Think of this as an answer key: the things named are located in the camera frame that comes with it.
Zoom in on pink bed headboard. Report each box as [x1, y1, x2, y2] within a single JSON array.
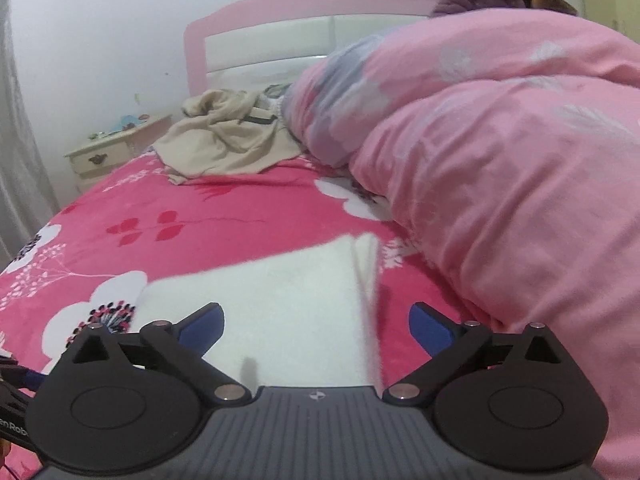
[[182, 0, 446, 98]]

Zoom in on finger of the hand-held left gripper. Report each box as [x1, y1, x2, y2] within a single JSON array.
[[0, 355, 45, 395]]

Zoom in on grey curtain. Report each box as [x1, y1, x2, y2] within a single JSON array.
[[0, 0, 61, 266]]

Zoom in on cream nightstand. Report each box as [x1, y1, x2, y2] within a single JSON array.
[[64, 112, 173, 193]]

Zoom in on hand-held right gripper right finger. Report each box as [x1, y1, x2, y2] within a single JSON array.
[[381, 301, 581, 406]]

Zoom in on pale yellow wardrobe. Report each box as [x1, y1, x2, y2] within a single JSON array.
[[575, 0, 640, 41]]

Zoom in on pink floral bed sheet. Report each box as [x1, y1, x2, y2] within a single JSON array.
[[0, 147, 481, 480]]

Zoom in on white knit sweater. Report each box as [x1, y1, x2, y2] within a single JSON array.
[[135, 232, 386, 391]]

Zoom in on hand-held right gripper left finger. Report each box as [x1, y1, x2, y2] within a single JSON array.
[[59, 301, 253, 406]]

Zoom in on beige crumpled clothes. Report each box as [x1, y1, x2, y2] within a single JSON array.
[[151, 88, 306, 187]]

